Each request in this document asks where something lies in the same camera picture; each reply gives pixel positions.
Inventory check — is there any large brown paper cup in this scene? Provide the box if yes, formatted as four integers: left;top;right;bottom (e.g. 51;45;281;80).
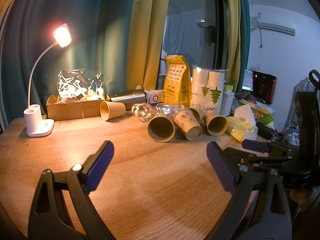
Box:
147;114;176;142

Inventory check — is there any right brown paper cup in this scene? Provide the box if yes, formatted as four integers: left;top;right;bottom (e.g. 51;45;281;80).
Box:
204;113;228;136

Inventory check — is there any hidden brown paper cup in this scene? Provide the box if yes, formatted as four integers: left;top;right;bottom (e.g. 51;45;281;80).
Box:
188;107;205;124

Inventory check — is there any brown cardboard box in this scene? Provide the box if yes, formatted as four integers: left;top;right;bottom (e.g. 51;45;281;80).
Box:
46;95;102;121

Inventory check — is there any teal curtain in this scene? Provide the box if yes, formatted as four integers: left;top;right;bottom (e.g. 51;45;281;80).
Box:
1;0;133;124

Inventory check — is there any yellow curtain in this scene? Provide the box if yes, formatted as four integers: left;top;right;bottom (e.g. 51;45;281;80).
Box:
226;0;241;92
126;0;169;90

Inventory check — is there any patterned paper cup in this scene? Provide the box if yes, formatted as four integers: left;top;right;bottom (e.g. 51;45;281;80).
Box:
174;109;203;141

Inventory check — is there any silver metal flask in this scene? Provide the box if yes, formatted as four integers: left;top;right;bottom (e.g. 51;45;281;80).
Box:
110;89;146;110

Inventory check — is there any yellow tissue pack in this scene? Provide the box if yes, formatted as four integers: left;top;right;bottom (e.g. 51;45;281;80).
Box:
226;116;258;142

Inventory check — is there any clear plastic snack bag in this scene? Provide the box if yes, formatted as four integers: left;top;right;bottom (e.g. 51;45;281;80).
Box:
57;68;106;103

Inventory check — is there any yellow paper bag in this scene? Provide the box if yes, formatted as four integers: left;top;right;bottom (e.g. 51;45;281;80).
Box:
164;55;191;108

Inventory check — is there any white air conditioner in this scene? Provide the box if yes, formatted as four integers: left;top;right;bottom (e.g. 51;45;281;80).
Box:
250;15;296;36

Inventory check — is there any yellow curtain left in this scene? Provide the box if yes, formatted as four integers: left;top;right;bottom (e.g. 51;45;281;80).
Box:
126;0;169;90

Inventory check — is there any plain brown paper cup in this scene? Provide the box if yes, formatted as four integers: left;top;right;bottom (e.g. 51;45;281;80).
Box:
100;100;126;121

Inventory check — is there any white desk lamp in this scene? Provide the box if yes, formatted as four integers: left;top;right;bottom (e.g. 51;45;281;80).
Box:
23;23;72;138

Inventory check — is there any small blue white box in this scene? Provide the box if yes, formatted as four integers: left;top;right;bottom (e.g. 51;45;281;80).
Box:
144;89;164;105

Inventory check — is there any yellow curtain right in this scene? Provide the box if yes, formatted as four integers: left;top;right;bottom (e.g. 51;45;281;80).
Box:
226;0;241;92

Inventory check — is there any packaged paper cup stack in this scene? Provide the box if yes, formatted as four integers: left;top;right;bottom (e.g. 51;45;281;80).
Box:
190;67;225;115

